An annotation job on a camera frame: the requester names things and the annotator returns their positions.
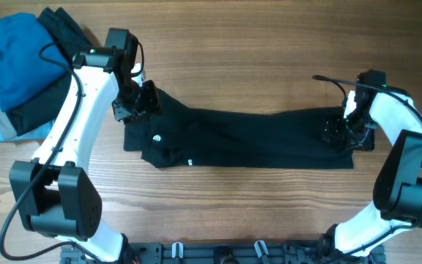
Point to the dark green folded garment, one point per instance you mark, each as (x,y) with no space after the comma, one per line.
(45,106)

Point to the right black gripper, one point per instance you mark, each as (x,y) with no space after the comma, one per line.
(345,125)

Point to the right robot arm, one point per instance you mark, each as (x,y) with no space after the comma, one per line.
(397,195)

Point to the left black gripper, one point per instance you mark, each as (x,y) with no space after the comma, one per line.
(138,101)

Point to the right white rail clip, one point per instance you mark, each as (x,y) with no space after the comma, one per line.
(261,251)

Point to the left white rail clip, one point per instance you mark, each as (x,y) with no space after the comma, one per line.
(177,250)

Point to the blue folded shirt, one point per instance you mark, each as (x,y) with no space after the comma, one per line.
(23,74)

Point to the white rail clip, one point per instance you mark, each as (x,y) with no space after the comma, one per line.
(261,251)
(177,250)

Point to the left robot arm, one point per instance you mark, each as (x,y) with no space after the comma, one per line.
(53,194)

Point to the black polo shirt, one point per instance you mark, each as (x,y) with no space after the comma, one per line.
(182,136)

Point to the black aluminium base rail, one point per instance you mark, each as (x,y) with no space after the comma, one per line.
(288,252)

